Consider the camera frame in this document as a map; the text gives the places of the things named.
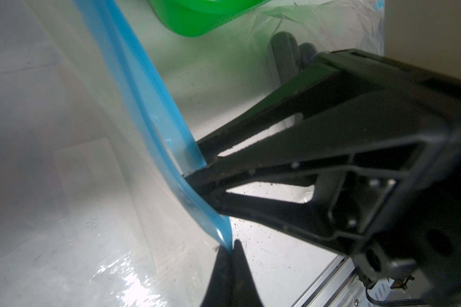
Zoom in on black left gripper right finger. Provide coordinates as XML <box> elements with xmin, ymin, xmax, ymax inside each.
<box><xmin>232</xmin><ymin>240</ymin><xmax>263</xmax><ymax>307</ymax></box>

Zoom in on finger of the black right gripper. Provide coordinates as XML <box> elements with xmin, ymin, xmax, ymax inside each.
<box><xmin>197</xmin><ymin>51</ymin><xmax>365</xmax><ymax>162</ymax></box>
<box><xmin>187</xmin><ymin>115</ymin><xmax>407</xmax><ymax>253</ymax></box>

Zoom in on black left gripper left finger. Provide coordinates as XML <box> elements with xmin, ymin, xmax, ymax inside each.
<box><xmin>201</xmin><ymin>247</ymin><xmax>233</xmax><ymax>307</ymax></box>

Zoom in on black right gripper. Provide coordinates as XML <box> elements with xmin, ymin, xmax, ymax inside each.
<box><xmin>322</xmin><ymin>49</ymin><xmax>461</xmax><ymax>307</ymax></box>

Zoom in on dark eggplant green stem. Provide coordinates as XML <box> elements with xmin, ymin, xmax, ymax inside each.
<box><xmin>267</xmin><ymin>31</ymin><xmax>301</xmax><ymax>88</ymax></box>

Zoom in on large clear zip-top bag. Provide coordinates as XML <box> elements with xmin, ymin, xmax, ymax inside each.
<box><xmin>0</xmin><ymin>1</ymin><xmax>232</xmax><ymax>306</ymax></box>

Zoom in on small clear zip-top bag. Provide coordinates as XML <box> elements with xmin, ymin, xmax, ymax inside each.
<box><xmin>251</xmin><ymin>1</ymin><xmax>385</xmax><ymax>58</ymax></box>

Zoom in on green plastic basket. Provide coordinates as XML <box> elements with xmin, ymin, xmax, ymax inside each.
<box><xmin>149</xmin><ymin>0</ymin><xmax>267</xmax><ymax>37</ymax></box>

